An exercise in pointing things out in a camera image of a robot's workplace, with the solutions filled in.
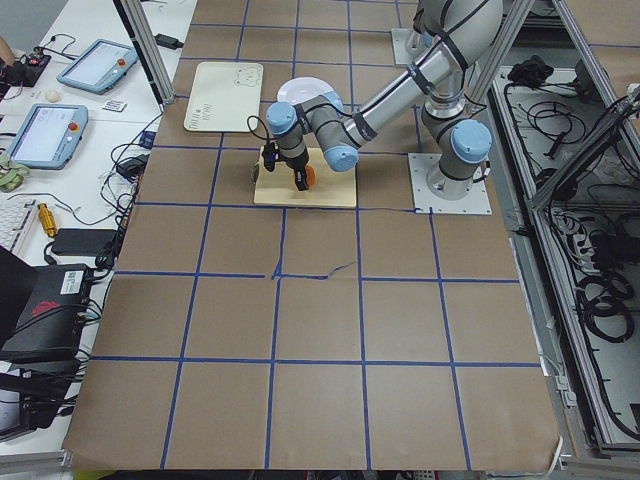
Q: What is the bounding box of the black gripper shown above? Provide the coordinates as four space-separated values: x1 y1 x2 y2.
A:
281 150 310 191

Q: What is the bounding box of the orange fruit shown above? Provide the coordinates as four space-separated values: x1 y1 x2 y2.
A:
305 164 316 188

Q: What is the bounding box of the white ceramic plate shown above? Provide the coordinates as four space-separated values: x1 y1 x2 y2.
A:
277 77 334 105

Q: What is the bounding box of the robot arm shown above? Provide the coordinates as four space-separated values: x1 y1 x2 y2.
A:
262 1 503 200

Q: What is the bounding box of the cream bear tray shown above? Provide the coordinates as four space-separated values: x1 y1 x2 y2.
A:
183 62 264 133

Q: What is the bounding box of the bamboo cutting board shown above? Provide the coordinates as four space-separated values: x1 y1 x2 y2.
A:
253 148 357 208

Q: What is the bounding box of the upper blue teach pendant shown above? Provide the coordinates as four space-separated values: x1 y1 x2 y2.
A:
57 39 138 94

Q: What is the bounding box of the blue teach pendant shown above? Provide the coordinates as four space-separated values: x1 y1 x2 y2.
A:
57 39 138 94
8 104 88 170

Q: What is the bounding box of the black power adapter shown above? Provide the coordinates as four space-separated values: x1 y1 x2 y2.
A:
51 228 116 256

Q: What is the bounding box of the lower blue teach pendant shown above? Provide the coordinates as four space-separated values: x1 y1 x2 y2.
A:
8 104 88 170

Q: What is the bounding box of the yellow cylindrical tool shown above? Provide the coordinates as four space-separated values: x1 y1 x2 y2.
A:
38 203 58 238

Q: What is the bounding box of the white keyboard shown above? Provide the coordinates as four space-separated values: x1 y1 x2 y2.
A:
1 198 37 254

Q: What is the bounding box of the black computer box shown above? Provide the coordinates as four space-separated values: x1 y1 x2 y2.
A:
1 249 94 364

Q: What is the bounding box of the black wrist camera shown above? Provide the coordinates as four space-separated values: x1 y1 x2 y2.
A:
261 142 279 172

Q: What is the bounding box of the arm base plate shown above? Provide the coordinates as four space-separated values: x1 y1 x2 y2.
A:
408 153 492 215
391 28 425 66

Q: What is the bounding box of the aluminium frame post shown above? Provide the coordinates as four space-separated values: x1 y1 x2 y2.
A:
112 0 175 106

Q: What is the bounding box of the metal cable tray frame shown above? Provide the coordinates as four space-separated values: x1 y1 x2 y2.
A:
488 1 639 461

